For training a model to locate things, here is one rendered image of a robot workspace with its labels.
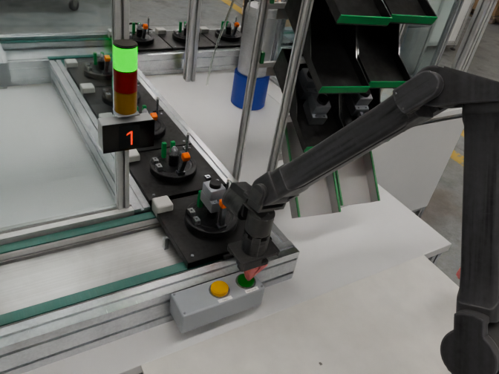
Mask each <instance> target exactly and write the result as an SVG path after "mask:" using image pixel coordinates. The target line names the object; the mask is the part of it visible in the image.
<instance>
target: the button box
mask: <svg viewBox="0 0 499 374"><path fill-rule="evenodd" d="M241 274H244V272H236V273H234V274H231V275H227V276H225V277H222V278H218V279H215V280H211V281H209V282H206V283H202V284H200V285H197V286H193V287H190V288H188V289H184V290H181V291H179V292H174V293H172V294H171V297H170V307H169V311H170V313H171V315H172V317H173V318H174V320H175V323H176V324H177V327H178V329H179V330H180V332H181V333H184V332H188V331H189V330H192V329H196V328H198V327H201V326H203V325H206V324H209V323H212V322H214V321H217V320H220V319H222V318H225V317H227V316H230V315H234V314H235V313H238V312H241V311H244V310H246V309H249V308H252V307H254V306H257V305H259V304H261V302H262V298H263V295H264V290H265V287H264V285H263V284H262V282H260V280H259V279H258V277H257V276H256V275H255V276H254V280H255V282H254V284H253V285H252V286H251V287H243V286H241V285H240V284H239V283H238V276H239V275H241ZM215 281H223V282H225V283H227V285H228V287H229V290H228V293H227V294H226V295H225V296H221V297H218V296H216V295H213V294H212V292H211V285H212V283H213V282H215Z"/></svg>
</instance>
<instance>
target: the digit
mask: <svg viewBox="0 0 499 374"><path fill-rule="evenodd" d="M119 143H120V149H126V148H135V147H140V124H139V125H127V126H121V127H119Z"/></svg>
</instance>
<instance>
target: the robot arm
mask: <svg viewBox="0 0 499 374"><path fill-rule="evenodd" d="M448 108H462V118H463V124H464V162H463V210H462V235H461V260H460V286H459V290H458V293H457V303H456V313H455V314H454V329H453V330H451V331H450V332H448V333H447V334H446V335H445V336H444V338H443V339H442V341H441V345H440V354H441V358H442V360H443V363H444V364H445V366H446V368H447V369H448V371H449V372H450V373H451V374H499V82H498V81H495V80H492V79H487V78H485V77H482V76H477V75H474V74H471V73H467V72H464V71H461V70H456V69H454V68H449V67H446V66H444V68H442V67H439V66H436V65H431V66H427V67H425V68H423V69H421V70H420V71H419V72H418V73H417V74H416V75H415V76H414V77H412V78H411V79H409V80H408V81H407V82H405V83H403V84H402V85H400V86H399V87H397V88H395V89H394V90H393V94H392V95H391V96H390V97H388V98H387V99H386V100H384V101H383V102H381V103H380V104H378V105H377V106H376V107H374V108H372V109H371V110H369V111H368V112H367V113H365V114H363V115H361V116H360V117H359V118H357V119H355V120H354V121H352V122H351V123H350V124H348V125H346V126H345V127H344V128H342V129H340V130H339V131H337V132H336V133H335V134H332V135H331V136H329V137H328V138H327V139H325V140H323V141H322V142H320V143H319V144H317V145H315V146H314V147H312V148H311V149H310V150H308V151H306V152H305V153H303V154H302V155H300V156H299V157H297V158H295V159H294V160H292V161H290V162H288V163H285V164H283V165H281V166H279V167H278V168H277V169H275V170H273V171H268V172H267V173H265V174H263V175H262V176H260V177H259V178H258V179H256V180H255V181H254V182H253V184H252V185H250V184H249V183H247V182H236V183H231V185H230V187H229V188H228V189H227V190H226V191H225V193H224V195H223V197H222V203H223V205H224V206H226V207H227V208H228V209H229V210H230V211H231V212H232V213H233V214H234V215H235V216H236V217H237V218H238V219H239V220H246V225H245V229H244V236H243V240H239V241H237V242H234V243H229V244H228V247H227V250H228V252H229V253H230V254H233V256H234V257H235V259H236V260H237V261H236V263H237V264H238V265H237V267H238V268H239V270H240V271H241V272H244V275H245V278H246V279H247V280H248V281H250V280H251V279H252V278H253V277H254V276H255V275H257V274H258V273H259V272H260V271H261V270H262V269H264V268H265V267H266V266H267V264H268V259H267V257H272V256H274V255H277V256H279V252H280V250H279V249H278V247H277V246H276V245H275V244H274V242H272V241H271V239H270V234H271V231H272V227H273V221H274V218H275V210H280V209H284V207H285V205H286V203H287V202H289V201H291V200H292V199H294V198H296V197H297V196H299V194H300V193H302V192H303V191H306V190H307V189H308V188H309V187H310V186H311V185H312V184H314V183H316V182H318V181H319V180H321V179H323V178H324V177H326V176H328V175H329V174H332V173H333V172H335V171H337V170H338V169H340V168H342V167H343V166H345V165H347V164H348V163H351V162H353V161H354V160H356V159H358V158H359V157H361V156H362V155H364V154H367V153H368V152H369V151H372V150H373V149H375V148H377V147H378V146H380V145H381V144H383V143H385V142H387V141H389V140H391V139H392V138H394V137H396V136H397V135H399V134H401V133H402V132H405V131H407V130H408V129H409V128H413V127H414V126H417V125H420V124H422V123H424V122H426V121H428V120H430V119H431V118H433V117H435V116H436V115H438V114H440V113H441V112H443V111H445V110H446V109H448Z"/></svg>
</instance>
